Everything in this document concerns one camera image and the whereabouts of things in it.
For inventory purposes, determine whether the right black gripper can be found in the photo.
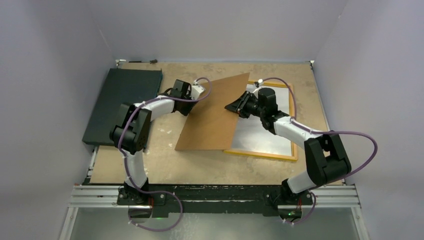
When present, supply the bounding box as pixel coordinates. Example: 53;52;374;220
224;90;265;119

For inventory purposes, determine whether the brown backing board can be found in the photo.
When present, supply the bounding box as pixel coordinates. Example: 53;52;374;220
175;72;250;151

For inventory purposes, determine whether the building and sky photo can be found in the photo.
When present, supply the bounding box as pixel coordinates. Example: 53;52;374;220
230;85;295;157

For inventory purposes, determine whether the yellow picture frame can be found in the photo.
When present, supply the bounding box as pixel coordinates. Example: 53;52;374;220
223;81;298;162

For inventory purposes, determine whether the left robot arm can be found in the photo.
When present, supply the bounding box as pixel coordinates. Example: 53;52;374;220
109;79;209;205

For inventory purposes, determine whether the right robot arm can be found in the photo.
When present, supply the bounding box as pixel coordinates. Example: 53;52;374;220
225;87;352;204

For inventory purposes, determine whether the dark blue flat box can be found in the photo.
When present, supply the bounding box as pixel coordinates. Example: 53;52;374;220
82;68;163;146

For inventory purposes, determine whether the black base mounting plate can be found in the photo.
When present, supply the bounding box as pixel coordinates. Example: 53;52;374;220
116;183;313;219

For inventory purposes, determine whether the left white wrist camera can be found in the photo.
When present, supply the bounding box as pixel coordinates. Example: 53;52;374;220
190;84;206;100

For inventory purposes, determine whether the aluminium rail frame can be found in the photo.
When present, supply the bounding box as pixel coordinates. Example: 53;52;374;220
59;185;370;240

